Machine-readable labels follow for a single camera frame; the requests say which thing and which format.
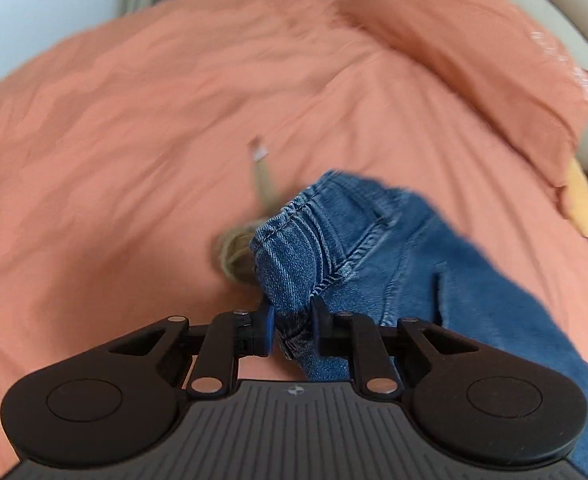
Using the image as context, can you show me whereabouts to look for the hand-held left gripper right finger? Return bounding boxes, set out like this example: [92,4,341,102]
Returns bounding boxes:
[311,297,480,397]

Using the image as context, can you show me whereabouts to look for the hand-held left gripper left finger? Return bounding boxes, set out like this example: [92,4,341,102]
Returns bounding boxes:
[106,304,277,397]

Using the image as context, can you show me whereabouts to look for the blue denim pants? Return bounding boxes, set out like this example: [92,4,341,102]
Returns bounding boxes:
[249,170,588,477]

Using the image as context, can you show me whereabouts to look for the orange bed cover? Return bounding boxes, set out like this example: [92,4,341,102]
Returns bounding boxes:
[0,0,588,480]

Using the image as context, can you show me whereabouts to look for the yellow pillow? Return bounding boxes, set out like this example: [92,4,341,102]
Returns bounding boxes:
[558,155,588,239]

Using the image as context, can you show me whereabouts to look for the large orange pillow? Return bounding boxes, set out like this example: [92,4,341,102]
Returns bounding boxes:
[336,0,588,192]

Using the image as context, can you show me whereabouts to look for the beige drawstring cord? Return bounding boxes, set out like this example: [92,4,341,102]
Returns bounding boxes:
[209,135,275,287]

